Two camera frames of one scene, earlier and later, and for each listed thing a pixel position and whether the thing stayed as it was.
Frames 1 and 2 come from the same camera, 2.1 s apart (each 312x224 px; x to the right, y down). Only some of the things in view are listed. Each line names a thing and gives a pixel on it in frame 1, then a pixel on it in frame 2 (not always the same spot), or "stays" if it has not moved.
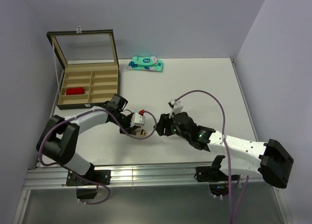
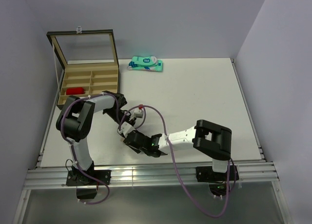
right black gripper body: (170, 128) -> (139, 150)
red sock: (75, 91) stays
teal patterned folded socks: (148, 63) stays
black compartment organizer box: (91, 75) stays
